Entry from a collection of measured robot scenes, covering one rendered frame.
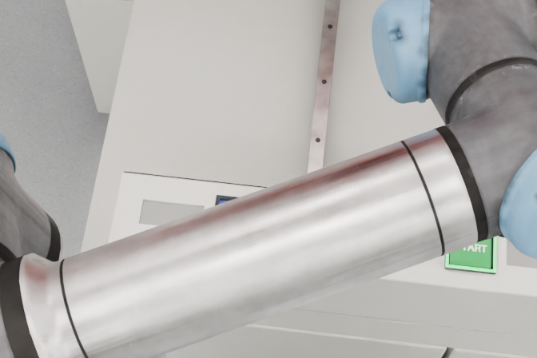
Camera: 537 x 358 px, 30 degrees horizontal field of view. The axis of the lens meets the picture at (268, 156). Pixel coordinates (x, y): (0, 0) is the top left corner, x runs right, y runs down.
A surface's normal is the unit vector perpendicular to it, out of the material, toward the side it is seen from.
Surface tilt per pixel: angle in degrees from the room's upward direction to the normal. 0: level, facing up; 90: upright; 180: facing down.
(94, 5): 90
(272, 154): 0
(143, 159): 0
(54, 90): 0
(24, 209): 70
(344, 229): 28
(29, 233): 65
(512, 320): 90
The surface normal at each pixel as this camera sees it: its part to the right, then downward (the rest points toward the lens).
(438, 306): -0.11, 0.89
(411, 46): 0.09, 0.05
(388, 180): -0.16, -0.47
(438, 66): -0.89, -0.14
